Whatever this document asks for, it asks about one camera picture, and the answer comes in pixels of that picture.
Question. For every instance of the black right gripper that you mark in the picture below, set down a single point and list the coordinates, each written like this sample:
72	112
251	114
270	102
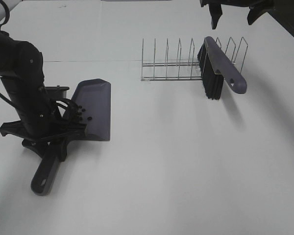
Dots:
256	8

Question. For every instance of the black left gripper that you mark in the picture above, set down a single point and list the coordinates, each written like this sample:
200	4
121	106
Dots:
39	140

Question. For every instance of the pile of coffee beans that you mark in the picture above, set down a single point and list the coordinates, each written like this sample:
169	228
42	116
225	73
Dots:
82	115

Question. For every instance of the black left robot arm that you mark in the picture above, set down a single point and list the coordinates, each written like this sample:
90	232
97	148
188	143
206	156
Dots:
47	117

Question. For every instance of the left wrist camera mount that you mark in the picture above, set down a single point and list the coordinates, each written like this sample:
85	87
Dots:
57	92

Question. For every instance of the chrome wire dish rack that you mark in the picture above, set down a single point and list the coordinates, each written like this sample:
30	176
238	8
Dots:
190	66

